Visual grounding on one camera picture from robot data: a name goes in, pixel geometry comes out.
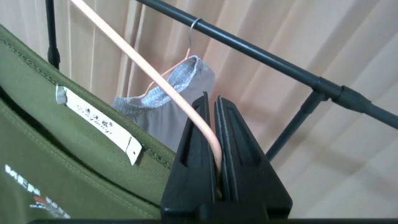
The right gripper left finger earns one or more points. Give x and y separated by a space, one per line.
189 180

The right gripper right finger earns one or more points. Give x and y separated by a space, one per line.
248 180

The pale grey shorts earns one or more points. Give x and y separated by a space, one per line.
161 118

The green garment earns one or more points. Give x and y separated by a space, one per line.
77 174

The pink clothes hanger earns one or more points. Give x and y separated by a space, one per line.
189 40
140 60

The black clothes rack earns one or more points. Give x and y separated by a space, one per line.
248 48

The beige curtain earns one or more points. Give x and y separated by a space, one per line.
311 31

